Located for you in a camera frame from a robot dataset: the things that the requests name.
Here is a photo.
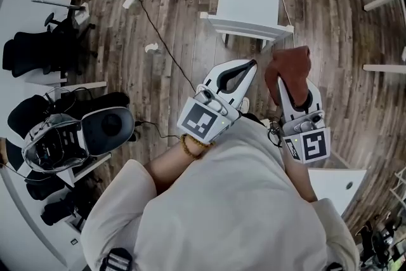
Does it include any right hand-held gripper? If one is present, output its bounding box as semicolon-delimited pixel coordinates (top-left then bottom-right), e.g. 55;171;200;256
277;77;332;165

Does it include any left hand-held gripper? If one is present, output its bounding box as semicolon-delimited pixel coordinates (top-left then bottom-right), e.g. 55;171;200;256
176;59;259;145

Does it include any brown cloth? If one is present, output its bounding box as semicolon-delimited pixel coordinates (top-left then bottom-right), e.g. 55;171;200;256
265;46;313;107

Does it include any white chair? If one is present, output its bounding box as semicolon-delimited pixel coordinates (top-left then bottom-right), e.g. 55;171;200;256
199;0;295;50

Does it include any person's left forearm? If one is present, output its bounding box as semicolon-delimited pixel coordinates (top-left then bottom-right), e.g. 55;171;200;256
148;135;214;197

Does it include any person's right forearm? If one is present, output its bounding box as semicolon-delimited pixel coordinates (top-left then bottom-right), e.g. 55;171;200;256
283;151;318;203

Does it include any person's white shoe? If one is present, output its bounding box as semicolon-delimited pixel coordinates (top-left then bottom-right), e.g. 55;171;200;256
239;96;252;114

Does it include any white table leg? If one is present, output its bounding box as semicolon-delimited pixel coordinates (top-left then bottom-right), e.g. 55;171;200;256
362;63;406;75
363;0;404;12

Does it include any white desk with grommet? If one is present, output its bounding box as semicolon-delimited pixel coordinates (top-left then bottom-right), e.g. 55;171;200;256
306;168;368;217

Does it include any person's white garment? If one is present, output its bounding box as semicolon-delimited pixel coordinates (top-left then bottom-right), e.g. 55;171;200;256
80;113;361;271

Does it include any white side table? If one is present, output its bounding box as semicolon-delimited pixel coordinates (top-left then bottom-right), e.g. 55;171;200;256
24;69;108;93

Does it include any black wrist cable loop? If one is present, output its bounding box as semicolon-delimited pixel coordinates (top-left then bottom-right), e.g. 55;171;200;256
266;117;284;149

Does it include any long black floor cable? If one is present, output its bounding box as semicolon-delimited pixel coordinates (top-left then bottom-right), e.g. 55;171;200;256
135;0;198;93

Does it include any wooden bead bracelet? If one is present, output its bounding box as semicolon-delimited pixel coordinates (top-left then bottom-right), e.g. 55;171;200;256
180;133;216;160

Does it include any black harness strap buckle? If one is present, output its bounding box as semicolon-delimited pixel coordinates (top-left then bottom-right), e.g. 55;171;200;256
100;247;134;271

